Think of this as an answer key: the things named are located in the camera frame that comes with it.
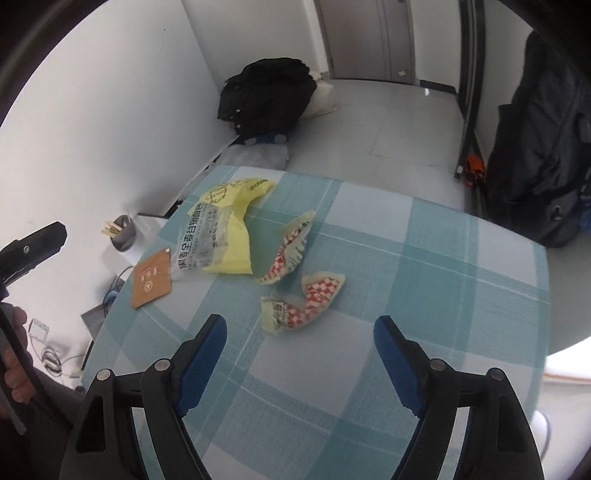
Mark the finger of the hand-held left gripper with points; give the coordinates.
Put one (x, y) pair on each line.
(32, 244)

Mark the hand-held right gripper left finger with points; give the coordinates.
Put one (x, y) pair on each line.
(203, 364)

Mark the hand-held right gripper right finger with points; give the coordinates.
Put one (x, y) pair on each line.
(397, 364)

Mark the orange paper packet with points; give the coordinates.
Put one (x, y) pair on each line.
(150, 281)

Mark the red checked snack wrapper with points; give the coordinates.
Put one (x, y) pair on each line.
(318, 295)
(286, 258)

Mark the yellow clear bread wrapper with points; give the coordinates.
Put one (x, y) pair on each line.
(231, 240)

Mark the person's left hand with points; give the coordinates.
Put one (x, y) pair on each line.
(18, 378)

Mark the checked teal tablecloth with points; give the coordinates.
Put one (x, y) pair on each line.
(323, 392)

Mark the bundle of wooden sticks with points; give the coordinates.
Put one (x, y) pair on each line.
(111, 228)

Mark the clear plastic box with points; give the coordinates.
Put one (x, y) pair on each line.
(39, 330)

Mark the grey holder cup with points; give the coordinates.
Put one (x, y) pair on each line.
(125, 237)

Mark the grey flat device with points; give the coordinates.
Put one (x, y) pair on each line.
(94, 321)

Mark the orange tool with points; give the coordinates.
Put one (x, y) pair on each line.
(474, 165)

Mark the clear plastic bag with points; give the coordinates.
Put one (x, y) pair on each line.
(258, 154)

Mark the large black hanging backpack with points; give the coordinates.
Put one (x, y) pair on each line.
(540, 138)

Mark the white cloth bag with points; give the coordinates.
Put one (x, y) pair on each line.
(323, 99)

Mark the black metal rack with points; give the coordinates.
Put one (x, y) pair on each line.
(471, 69)

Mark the grey door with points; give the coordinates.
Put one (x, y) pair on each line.
(364, 37)

